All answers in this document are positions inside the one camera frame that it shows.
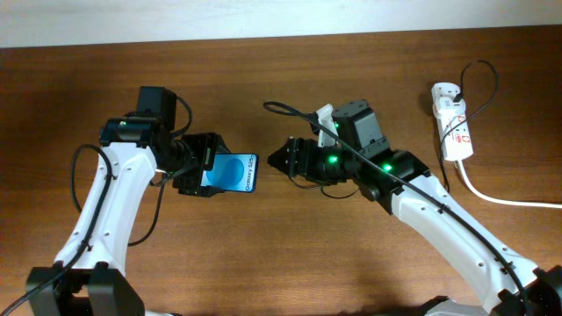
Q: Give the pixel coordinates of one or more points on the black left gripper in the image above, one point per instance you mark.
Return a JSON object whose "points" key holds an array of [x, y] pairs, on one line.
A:
{"points": [[208, 141]]}

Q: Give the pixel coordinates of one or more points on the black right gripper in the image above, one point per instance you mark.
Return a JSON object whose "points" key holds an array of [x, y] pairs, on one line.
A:
{"points": [[299, 148]]}

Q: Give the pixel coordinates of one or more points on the blue Samsung Galaxy smartphone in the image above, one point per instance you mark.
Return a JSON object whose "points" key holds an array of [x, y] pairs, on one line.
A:
{"points": [[232, 172]]}

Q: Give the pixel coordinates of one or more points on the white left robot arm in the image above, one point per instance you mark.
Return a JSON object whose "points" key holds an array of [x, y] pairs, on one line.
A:
{"points": [[139, 149]]}

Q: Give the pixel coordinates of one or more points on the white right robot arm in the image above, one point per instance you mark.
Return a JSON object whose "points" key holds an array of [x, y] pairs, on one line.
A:
{"points": [[350, 146]]}

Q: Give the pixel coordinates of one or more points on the white USB charger plug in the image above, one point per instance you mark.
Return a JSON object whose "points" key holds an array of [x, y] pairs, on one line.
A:
{"points": [[447, 107]]}

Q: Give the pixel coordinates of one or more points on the white power strip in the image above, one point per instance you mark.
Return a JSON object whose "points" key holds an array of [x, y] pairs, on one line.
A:
{"points": [[457, 141]]}

